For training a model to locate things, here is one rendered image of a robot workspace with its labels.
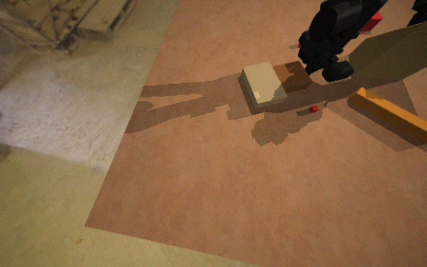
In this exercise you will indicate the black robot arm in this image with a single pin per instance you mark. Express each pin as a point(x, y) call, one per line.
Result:
point(349, 16)

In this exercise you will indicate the orange long flat bar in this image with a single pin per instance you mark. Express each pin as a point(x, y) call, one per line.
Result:
point(391, 113)

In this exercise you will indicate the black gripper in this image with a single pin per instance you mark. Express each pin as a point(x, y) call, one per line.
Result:
point(333, 70)

